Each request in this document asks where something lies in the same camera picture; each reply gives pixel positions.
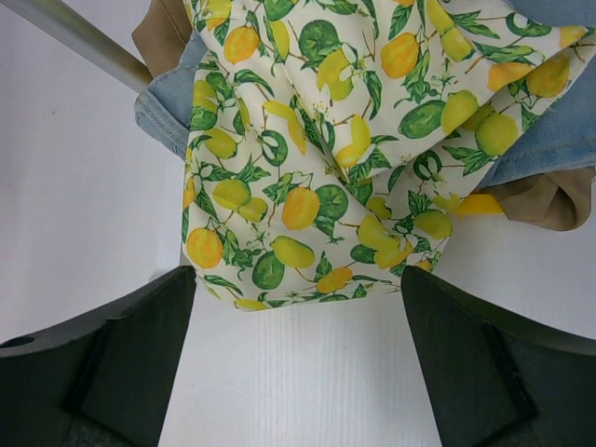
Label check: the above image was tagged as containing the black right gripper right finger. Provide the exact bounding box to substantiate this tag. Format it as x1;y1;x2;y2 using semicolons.
401;266;595;446

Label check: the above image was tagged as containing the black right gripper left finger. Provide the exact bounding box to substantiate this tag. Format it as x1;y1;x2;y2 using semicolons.
1;266;196;446

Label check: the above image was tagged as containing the khaki tan skirt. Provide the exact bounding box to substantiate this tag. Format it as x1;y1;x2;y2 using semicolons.
130;0;596;233

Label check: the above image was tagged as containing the light blue denim skirt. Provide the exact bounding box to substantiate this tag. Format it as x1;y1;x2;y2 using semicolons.
132;1;595;187

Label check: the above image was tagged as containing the lemon print skirt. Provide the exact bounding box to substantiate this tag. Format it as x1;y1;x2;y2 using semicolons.
183;1;595;311

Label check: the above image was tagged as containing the yellow plastic bin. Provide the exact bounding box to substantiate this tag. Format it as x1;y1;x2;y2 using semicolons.
455;194;504;217

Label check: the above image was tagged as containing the metal clothes rack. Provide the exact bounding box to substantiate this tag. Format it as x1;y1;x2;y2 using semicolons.
1;0;153;93

